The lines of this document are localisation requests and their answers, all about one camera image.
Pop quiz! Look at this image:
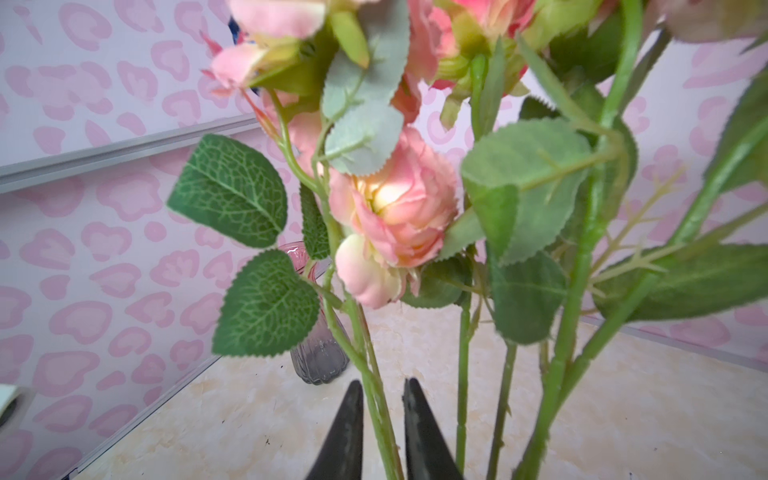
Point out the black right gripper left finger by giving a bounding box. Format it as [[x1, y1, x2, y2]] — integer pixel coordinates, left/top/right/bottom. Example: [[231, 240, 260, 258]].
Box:
[[305, 380, 365, 480]]

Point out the pink carnation spray stem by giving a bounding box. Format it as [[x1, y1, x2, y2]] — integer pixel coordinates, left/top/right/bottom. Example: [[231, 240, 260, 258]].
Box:
[[167, 1, 467, 479]]

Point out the magenta artificial rose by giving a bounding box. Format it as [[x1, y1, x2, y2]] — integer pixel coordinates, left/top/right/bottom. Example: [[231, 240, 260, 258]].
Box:
[[428, 1, 536, 469]]

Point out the red ribbed glass vase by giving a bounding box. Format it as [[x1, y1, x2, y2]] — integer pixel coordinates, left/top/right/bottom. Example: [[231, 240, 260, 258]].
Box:
[[279, 242, 349, 385]]

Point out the aluminium frame left diagonal bar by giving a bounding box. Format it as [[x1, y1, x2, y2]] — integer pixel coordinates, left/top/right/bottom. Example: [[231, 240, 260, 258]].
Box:
[[1, 115, 259, 194]]

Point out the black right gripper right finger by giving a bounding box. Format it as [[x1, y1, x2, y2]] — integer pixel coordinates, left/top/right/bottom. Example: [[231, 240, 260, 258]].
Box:
[[403, 378, 463, 480]]

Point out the coral pink artificial rose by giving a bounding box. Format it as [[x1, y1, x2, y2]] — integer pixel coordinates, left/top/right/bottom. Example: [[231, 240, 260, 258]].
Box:
[[443, 1, 645, 479]]

